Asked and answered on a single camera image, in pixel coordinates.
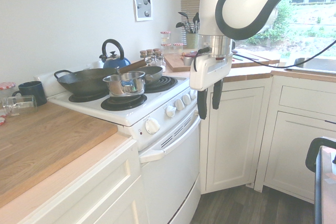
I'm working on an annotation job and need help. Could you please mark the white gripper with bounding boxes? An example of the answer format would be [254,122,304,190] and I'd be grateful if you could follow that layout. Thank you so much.
[189,51,233,120]

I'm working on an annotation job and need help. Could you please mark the white corner cabinet door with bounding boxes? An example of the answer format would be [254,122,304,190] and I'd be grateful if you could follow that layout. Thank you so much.
[200,78,273,195]

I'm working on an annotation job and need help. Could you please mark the wooden cutting board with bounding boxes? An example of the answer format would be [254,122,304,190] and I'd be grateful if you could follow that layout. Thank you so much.
[163,50,271,73]

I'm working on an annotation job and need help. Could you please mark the white electric stove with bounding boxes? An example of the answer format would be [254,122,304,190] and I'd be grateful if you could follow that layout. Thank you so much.
[33,62,203,224]

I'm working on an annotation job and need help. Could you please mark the green utensil crock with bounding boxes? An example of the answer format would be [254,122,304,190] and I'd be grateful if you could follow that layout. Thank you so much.
[185,33,200,50]

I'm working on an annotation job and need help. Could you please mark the black spatula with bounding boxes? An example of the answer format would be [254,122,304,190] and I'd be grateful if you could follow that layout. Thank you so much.
[192,12,201,34]

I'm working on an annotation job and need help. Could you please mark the stainless steel saucepan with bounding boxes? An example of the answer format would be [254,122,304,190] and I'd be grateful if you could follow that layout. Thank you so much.
[102,71,154,98]

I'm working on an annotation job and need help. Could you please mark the black ladle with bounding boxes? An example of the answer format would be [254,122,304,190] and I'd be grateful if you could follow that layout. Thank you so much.
[177,12,190,34]

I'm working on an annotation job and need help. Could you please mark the white cabinet drawer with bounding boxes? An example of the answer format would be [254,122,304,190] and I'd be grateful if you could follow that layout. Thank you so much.
[278,84,336,115]

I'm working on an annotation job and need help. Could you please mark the white sink cabinet door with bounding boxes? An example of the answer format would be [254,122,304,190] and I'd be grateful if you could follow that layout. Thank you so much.
[262,110,336,204]

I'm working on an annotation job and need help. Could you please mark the stainless steel sink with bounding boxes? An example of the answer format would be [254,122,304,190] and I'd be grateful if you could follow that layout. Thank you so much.
[285,57,336,74]

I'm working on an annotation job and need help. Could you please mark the grey shapes paper print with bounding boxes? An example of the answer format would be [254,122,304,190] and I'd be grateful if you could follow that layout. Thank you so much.
[132,0,154,22]

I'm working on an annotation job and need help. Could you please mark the black wok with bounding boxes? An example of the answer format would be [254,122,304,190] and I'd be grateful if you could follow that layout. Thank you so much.
[54,68,119,97]

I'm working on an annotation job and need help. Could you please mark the white base cabinet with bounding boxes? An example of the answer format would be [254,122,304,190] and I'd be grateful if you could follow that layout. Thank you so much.
[15,138,148,224]

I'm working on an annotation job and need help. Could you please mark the dark blue mug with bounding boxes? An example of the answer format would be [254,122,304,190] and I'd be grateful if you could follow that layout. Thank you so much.
[12,80,48,107]

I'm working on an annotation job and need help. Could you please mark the empty clear glass jar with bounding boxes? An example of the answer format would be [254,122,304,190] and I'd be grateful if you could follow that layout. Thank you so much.
[1,94,38,118]

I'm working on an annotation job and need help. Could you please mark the frying pan with wooden handle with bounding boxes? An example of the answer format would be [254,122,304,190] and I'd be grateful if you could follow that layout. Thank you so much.
[117,60,164,86]

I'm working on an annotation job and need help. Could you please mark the black cable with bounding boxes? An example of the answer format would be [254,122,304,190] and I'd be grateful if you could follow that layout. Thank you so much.
[232,39,336,70]

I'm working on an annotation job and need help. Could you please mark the blue kettle with black handle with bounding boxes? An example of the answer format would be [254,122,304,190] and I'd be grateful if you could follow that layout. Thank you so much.
[99,39,131,70]

